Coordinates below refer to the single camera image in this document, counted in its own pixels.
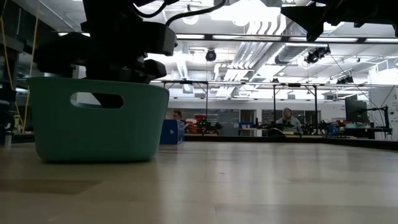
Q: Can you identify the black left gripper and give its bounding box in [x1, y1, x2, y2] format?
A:
[34, 21, 178, 110]

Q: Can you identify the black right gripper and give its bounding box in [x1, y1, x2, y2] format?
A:
[280, 0, 398, 42]

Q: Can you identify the green plastic basket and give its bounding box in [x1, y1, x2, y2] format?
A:
[27, 77, 170, 164]

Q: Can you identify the person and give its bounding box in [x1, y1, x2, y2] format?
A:
[275, 107, 303, 135]
[172, 109, 187, 123]

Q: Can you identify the blue PlayStation controller box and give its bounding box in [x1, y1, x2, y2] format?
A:
[160, 119, 188, 146]

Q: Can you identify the black desk monitor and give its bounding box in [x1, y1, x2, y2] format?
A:
[345, 98, 368, 124]

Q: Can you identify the dark shelving rack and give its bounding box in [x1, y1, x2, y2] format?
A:
[0, 0, 35, 144]

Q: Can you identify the black camera on boom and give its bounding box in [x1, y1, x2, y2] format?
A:
[303, 45, 331, 65]

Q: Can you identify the black background station frame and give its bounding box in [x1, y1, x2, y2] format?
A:
[152, 80, 398, 131]

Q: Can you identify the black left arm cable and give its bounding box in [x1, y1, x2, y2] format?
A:
[133, 0, 228, 26]

